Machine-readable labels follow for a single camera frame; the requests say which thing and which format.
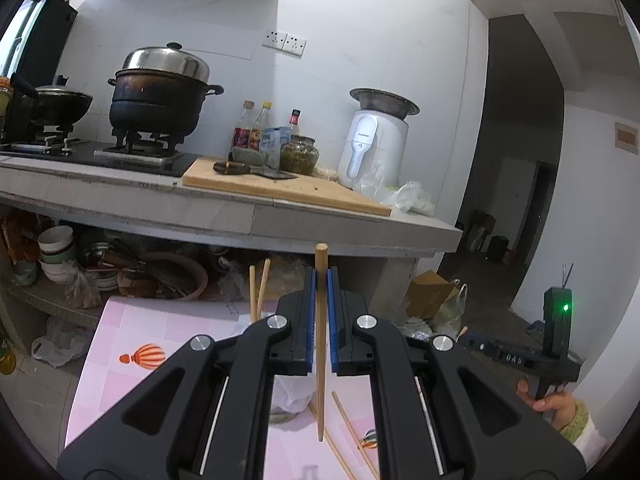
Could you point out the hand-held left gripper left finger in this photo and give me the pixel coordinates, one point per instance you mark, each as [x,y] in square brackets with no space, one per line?
[311,320]

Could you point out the large black pot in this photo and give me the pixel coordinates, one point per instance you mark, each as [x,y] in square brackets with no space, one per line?
[155,105]

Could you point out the steel pot lid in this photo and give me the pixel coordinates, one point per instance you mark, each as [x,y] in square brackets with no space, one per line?
[165,62]

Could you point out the wooden cutting board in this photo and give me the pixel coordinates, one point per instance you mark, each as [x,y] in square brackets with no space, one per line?
[280,190]

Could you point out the white wall socket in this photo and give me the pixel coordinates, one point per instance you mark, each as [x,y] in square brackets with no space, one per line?
[295,45]
[274,39]

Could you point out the red label sauce bottle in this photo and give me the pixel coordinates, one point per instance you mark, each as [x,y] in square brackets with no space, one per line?
[242,135]

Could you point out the black wok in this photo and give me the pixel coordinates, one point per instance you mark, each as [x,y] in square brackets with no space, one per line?
[60,105]

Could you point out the small grey-green bowl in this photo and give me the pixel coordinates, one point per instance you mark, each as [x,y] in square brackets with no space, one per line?
[25,272]

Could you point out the stack of white bowls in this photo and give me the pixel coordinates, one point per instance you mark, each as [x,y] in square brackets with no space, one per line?
[55,240]

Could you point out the white kitchen appliance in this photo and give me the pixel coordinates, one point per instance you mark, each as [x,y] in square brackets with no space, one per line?
[380,145]

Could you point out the red cap dark bottle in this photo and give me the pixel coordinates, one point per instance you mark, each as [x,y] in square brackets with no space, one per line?
[294,120]

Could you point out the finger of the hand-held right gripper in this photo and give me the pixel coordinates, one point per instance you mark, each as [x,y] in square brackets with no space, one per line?
[480,344]

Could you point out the black gas stove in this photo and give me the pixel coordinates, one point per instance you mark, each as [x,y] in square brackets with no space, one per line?
[100,157]

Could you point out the cardboard box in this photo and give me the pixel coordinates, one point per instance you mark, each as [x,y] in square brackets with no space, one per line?
[430,295]

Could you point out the pink basin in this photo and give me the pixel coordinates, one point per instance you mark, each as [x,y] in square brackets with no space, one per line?
[195,280]

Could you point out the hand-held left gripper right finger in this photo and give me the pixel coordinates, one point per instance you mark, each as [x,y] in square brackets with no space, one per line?
[332,320]

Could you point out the person's right hand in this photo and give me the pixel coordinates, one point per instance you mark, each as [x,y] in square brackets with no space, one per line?
[557,410]

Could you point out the beige wall box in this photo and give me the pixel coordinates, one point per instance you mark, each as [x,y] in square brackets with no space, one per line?
[627,139]

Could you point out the blue white packet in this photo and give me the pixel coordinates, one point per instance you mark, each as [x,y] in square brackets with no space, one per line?
[272,142]

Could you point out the metal basin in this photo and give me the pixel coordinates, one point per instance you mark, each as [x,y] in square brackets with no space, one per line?
[382,102]

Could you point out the window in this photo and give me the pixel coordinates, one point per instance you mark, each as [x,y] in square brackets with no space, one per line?
[12,45]

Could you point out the black cabinet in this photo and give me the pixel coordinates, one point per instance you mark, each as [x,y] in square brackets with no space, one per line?
[45,35]

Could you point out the yellowish plastic bag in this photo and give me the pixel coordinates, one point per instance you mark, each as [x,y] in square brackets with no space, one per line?
[287,275]

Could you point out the kitchen knife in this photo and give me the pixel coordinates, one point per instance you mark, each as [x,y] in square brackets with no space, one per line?
[230,166]

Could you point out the clear plastic bag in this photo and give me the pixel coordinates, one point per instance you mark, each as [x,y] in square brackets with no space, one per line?
[405,200]
[82,290]
[450,315]

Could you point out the glass pickle jar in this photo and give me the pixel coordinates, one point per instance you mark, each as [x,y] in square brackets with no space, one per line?
[299,157]

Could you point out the yellow cap sauce bottle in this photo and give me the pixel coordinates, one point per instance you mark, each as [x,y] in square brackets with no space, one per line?
[260,130]

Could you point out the steel utensil holder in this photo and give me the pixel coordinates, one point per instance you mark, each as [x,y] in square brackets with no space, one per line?
[290,417]

